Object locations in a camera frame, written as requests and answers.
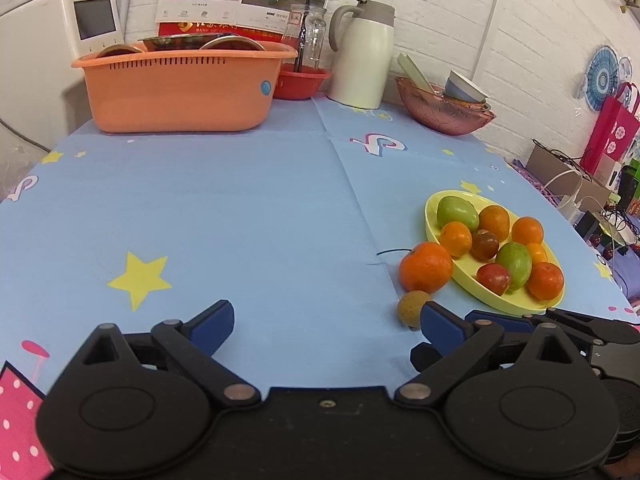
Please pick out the white bowl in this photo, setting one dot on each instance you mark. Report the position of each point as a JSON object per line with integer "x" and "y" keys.
{"x": 462, "y": 87}

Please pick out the small orange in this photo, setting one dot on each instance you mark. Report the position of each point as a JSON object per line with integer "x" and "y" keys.
{"x": 456, "y": 238}
{"x": 537, "y": 252}

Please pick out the small brown fruit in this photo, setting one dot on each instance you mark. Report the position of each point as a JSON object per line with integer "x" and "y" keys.
{"x": 411, "y": 307}

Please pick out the green fruit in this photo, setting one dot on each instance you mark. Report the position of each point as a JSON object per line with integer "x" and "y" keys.
{"x": 515, "y": 264}
{"x": 457, "y": 212}

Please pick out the red fruit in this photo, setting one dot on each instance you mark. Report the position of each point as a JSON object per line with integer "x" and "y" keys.
{"x": 485, "y": 245}
{"x": 494, "y": 279}

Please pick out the white wall conduit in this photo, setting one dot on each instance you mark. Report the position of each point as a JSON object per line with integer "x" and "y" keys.
{"x": 492, "y": 10}

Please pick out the steel bowl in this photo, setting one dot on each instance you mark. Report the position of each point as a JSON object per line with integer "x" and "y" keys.
{"x": 117, "y": 51}
{"x": 232, "y": 42}

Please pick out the yellow plastic plate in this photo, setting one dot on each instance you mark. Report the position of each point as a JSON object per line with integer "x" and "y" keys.
{"x": 465, "y": 275}

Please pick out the large orange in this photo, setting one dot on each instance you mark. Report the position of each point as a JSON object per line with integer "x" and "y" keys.
{"x": 425, "y": 267}

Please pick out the red gift bag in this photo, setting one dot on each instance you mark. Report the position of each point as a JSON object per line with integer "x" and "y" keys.
{"x": 615, "y": 130}

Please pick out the large white appliance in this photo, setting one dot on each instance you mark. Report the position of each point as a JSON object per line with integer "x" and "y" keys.
{"x": 35, "y": 85}

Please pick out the red plastic bowl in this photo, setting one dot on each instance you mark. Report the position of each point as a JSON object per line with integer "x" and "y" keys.
{"x": 300, "y": 82}

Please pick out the white charger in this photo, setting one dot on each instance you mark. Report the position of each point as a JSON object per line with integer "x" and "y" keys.
{"x": 567, "y": 205}

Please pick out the white thermos jug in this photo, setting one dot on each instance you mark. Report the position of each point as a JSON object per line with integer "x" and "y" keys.
{"x": 362, "y": 60}

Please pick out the orange rimmed bowl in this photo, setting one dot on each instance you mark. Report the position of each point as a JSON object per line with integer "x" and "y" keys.
{"x": 475, "y": 106}

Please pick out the cardboard box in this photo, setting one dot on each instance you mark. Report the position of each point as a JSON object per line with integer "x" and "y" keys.
{"x": 550, "y": 167}

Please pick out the white appliance with screen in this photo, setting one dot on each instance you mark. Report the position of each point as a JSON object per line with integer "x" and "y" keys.
{"x": 95, "y": 20}

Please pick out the steel tray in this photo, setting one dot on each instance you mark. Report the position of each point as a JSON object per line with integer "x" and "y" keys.
{"x": 170, "y": 42}

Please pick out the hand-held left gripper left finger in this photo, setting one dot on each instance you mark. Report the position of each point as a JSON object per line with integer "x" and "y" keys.
{"x": 215, "y": 322}

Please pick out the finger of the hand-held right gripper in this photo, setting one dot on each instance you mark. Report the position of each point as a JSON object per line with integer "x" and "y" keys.
{"x": 422, "y": 357}
{"x": 500, "y": 319}

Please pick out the glass jar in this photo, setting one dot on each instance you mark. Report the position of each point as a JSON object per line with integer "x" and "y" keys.
{"x": 307, "y": 35}

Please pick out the blue paper fan decoration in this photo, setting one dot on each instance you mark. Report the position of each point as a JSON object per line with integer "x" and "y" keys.
{"x": 602, "y": 77}

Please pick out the reddish orange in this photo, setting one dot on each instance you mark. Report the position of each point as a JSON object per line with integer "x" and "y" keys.
{"x": 545, "y": 281}

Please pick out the pink glass bowl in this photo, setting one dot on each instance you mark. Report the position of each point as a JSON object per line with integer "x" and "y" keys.
{"x": 440, "y": 115}

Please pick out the black adapter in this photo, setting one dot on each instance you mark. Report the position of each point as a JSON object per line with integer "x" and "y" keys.
{"x": 590, "y": 225}

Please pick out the orange plastic basket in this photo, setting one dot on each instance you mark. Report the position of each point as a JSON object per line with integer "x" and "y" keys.
{"x": 175, "y": 92}

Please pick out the blue printed tablecloth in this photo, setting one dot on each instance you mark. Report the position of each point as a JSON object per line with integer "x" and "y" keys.
{"x": 250, "y": 210}

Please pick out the pale dish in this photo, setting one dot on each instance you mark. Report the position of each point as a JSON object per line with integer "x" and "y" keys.
{"x": 415, "y": 72}

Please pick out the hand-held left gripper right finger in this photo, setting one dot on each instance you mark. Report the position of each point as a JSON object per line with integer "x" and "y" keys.
{"x": 442, "y": 327}

